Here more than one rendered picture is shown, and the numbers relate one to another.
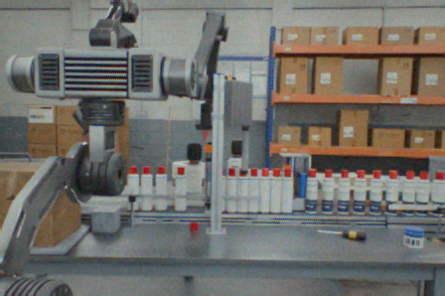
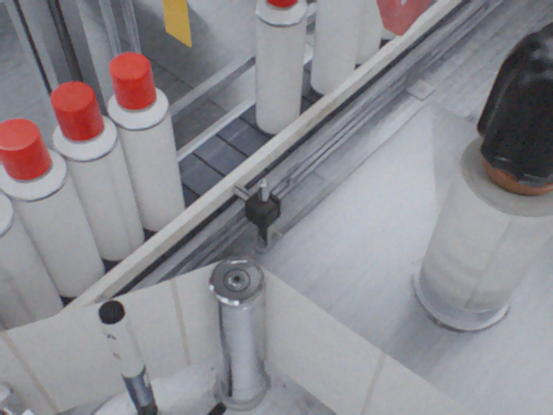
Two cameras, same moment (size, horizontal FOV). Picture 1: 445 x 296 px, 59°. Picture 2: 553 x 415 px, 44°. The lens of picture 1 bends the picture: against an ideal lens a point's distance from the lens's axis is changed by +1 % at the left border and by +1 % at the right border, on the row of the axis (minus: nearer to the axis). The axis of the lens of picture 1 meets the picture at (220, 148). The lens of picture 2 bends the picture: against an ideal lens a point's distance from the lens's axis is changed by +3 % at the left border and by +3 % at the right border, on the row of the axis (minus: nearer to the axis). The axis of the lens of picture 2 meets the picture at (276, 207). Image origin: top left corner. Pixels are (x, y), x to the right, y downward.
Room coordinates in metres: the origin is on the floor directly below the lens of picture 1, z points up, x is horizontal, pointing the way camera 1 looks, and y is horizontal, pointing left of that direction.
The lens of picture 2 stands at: (2.15, -0.23, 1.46)
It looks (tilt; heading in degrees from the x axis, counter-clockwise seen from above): 54 degrees down; 131
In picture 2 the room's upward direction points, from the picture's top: 2 degrees clockwise
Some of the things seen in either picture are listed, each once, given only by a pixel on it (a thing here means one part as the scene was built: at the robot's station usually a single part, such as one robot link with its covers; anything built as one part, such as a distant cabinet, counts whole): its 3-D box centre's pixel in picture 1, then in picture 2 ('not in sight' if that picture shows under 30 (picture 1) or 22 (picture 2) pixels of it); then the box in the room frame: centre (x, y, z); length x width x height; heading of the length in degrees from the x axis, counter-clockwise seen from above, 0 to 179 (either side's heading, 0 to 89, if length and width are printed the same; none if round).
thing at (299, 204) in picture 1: (294, 181); not in sight; (1.89, -0.37, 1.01); 0.14 x 0.13 x 0.26; 91
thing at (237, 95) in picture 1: (232, 103); not in sight; (1.71, -0.05, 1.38); 0.17 x 0.10 x 0.19; 146
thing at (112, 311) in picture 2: not in sight; (132, 367); (1.94, -0.15, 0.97); 0.02 x 0.02 x 0.19
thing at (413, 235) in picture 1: (413, 236); not in sight; (1.52, -0.77, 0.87); 0.07 x 0.07 x 0.07
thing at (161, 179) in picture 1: (161, 188); (340, 15); (1.80, 0.27, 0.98); 0.05 x 0.05 x 0.20
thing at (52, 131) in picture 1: (82, 156); not in sight; (5.33, 1.89, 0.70); 1.20 x 0.82 x 1.39; 90
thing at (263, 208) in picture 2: not in sight; (263, 216); (1.88, 0.06, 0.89); 0.03 x 0.03 x 0.12; 1
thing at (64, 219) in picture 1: (29, 201); not in sight; (1.48, 0.73, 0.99); 0.30 x 0.24 x 0.27; 86
